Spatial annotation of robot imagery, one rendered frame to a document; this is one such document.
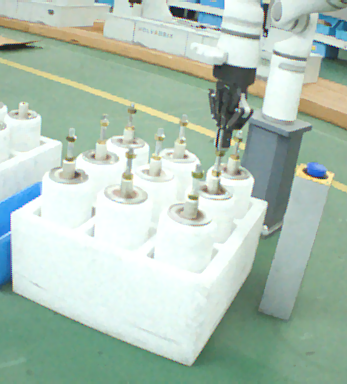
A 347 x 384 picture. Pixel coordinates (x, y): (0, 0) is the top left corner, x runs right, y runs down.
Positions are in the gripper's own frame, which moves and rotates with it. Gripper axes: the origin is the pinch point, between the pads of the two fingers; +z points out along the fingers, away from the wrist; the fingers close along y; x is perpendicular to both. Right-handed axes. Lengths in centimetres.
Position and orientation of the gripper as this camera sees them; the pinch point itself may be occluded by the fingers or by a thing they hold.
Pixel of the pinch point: (223, 138)
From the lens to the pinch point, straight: 95.9
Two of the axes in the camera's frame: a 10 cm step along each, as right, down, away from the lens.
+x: -9.1, 0.4, -4.1
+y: -3.8, -4.3, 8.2
